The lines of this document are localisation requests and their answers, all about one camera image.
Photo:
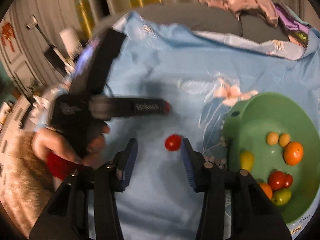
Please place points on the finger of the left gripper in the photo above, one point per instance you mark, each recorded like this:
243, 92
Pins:
115, 107
94, 63

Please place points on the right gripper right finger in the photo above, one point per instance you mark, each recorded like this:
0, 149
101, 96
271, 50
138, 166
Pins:
205, 176

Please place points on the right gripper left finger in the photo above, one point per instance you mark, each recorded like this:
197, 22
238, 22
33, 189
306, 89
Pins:
113, 176

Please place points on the green oval fruit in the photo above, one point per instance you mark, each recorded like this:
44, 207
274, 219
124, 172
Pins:
281, 197

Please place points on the yellow-green small fruit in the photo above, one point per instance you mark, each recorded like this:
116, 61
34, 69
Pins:
246, 159

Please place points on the red cherry tomato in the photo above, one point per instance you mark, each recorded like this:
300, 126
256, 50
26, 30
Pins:
173, 142
168, 107

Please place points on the orange-brown round fruit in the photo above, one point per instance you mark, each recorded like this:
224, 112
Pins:
266, 189

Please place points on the fuzzy beige sleeve forearm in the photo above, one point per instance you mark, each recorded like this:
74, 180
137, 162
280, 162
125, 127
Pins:
28, 185

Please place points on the person left hand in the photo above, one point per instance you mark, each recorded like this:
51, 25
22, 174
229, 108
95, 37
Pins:
46, 141

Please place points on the white lamp shade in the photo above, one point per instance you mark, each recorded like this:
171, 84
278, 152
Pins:
71, 41

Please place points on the black stand with mirror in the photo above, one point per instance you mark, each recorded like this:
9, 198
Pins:
52, 53

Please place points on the red tomato in bowl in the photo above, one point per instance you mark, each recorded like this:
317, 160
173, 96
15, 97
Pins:
276, 180
288, 181

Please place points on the grey pleated curtain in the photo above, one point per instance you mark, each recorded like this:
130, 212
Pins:
54, 16

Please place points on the small yellow kumquat left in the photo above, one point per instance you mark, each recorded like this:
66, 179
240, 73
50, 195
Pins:
272, 138

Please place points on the small yellow kumquat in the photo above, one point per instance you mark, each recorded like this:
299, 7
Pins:
284, 139
272, 138

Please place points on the green plastic bowl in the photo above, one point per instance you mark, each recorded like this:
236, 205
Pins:
245, 129

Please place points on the orange tangerine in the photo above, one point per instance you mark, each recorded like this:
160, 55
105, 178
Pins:
293, 153

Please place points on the small yellow kumquat right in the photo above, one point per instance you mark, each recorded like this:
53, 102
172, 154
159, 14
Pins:
284, 139

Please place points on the light blue floral cloth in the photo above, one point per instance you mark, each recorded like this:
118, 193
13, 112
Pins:
202, 76

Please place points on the grey sofa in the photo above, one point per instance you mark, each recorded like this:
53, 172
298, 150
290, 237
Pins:
202, 18

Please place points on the pink crumpled garment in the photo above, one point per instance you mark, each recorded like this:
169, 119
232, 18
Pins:
265, 9

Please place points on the purple folded clothes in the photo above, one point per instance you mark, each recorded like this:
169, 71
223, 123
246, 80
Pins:
296, 29

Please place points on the red paper wall ornament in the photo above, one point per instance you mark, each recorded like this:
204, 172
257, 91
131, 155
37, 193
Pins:
7, 35

